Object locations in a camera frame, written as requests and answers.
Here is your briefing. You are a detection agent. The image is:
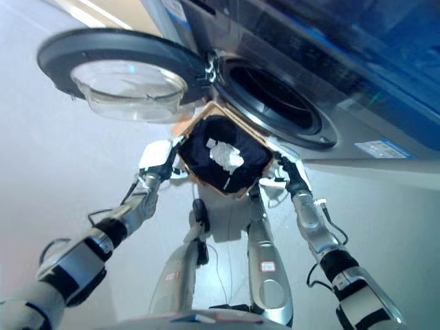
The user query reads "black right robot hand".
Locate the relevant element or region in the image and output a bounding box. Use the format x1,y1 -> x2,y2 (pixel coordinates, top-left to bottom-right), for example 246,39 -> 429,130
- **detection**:
263,153 -> 314,194

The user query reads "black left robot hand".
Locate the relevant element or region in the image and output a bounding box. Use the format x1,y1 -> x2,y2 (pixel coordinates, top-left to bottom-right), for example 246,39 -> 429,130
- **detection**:
138,140 -> 180,180

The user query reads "woven wicker laundry basket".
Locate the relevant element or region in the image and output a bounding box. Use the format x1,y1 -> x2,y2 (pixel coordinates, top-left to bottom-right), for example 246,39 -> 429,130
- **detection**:
170,101 -> 278,201

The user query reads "white cloth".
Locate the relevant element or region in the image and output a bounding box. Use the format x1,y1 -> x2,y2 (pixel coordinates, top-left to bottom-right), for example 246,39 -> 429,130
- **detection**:
206,137 -> 243,173

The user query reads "grey front-load washing machine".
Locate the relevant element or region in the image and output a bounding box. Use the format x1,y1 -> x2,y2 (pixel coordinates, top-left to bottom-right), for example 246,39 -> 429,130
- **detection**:
139,0 -> 440,162

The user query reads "round glass washing machine door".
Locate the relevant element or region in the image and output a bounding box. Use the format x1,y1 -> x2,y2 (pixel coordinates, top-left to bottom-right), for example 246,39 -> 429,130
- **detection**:
36,28 -> 211,124

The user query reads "black garment with white print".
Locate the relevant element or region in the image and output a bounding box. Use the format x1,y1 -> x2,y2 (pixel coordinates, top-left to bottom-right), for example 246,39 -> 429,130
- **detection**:
178,115 -> 271,194

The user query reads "energy label sticker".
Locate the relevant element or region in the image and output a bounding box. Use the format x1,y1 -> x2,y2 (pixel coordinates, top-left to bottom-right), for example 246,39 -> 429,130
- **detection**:
355,139 -> 423,160

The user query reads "silver left robot leg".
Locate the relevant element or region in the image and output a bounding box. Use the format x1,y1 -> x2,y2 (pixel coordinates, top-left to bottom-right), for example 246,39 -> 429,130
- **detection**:
149,198 -> 211,314

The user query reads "grey robot torso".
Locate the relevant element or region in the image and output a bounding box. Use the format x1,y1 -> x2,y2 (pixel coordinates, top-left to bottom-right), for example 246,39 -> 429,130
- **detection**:
116,304 -> 276,330

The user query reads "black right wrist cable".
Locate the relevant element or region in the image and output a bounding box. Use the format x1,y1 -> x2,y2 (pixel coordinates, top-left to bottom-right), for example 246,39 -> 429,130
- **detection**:
307,199 -> 349,288

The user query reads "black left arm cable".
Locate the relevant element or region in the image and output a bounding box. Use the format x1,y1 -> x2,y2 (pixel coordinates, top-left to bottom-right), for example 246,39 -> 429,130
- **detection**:
87,205 -> 116,226

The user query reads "thin white cable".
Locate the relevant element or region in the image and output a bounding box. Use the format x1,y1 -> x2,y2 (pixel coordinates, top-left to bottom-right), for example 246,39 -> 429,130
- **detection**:
205,240 -> 242,307

